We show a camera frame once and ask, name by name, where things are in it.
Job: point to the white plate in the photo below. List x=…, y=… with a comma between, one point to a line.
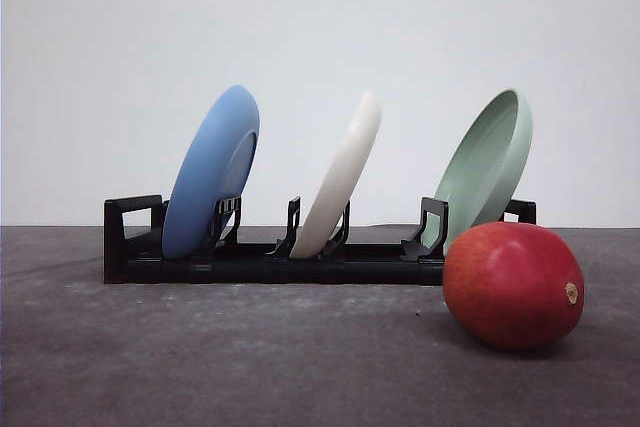
x=324, y=216

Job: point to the blue plate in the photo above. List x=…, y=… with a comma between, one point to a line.
x=216, y=166

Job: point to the light green plate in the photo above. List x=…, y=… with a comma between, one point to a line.
x=483, y=171

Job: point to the black plastic dish rack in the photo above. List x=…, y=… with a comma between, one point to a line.
x=133, y=236

